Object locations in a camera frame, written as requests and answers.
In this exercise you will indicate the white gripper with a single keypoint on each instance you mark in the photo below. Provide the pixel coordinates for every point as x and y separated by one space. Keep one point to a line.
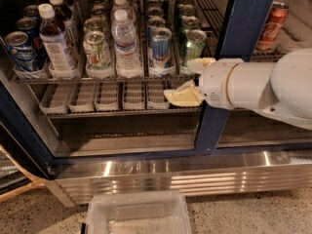
214 82

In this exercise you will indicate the green soda can front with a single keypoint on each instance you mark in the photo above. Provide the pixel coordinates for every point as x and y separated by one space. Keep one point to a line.
193 46

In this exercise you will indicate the green soda can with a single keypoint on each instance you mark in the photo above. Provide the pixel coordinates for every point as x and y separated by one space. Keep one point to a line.
179 3
187 24
186 11
193 46

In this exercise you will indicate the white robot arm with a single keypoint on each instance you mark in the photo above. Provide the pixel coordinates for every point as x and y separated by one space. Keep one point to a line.
280 90

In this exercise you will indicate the blue energy drink can front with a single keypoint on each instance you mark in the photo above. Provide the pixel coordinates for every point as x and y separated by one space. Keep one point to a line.
161 46

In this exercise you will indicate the blue energy drink can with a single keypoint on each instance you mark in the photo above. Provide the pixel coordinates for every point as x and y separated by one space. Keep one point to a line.
152 24
161 46

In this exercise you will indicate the red cola can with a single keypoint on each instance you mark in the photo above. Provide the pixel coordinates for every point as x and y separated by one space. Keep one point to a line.
273 25

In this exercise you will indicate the steel fridge base grille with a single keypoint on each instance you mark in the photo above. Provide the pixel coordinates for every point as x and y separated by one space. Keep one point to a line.
265 170

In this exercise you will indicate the white green can front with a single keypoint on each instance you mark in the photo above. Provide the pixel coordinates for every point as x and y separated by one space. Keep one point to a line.
97 51

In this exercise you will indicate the white green can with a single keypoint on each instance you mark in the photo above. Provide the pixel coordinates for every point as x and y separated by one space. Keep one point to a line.
93 24
97 51

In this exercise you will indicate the blue pepsi can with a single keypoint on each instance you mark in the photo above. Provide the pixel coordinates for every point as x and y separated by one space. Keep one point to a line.
31 27
20 49

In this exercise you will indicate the blue pepsi can front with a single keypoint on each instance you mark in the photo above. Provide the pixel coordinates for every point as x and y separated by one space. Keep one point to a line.
20 49

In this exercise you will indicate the clear water bottle front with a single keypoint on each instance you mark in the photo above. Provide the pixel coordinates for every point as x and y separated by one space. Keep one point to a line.
125 43

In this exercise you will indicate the clear water bottle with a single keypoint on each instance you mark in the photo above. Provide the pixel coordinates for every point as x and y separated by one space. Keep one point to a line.
125 43
123 5

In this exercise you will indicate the clear plastic bin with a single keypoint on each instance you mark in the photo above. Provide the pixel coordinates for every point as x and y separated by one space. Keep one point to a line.
152 212

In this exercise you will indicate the iced tea bottle front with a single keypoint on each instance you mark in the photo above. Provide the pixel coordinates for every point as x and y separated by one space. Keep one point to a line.
54 37

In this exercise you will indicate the iced tea bottle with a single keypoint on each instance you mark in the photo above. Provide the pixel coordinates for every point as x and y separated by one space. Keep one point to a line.
54 37
65 14

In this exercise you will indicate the blue fridge door frame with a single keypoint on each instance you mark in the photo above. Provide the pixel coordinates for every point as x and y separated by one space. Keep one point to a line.
242 24

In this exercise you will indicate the lower wire shelf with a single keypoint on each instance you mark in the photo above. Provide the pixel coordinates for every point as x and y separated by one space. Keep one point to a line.
110 99

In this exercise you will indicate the wire shelf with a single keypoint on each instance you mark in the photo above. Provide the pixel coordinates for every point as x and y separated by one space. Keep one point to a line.
83 72
110 99

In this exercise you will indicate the top wire shelf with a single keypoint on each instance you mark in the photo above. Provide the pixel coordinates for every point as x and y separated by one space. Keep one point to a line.
83 72

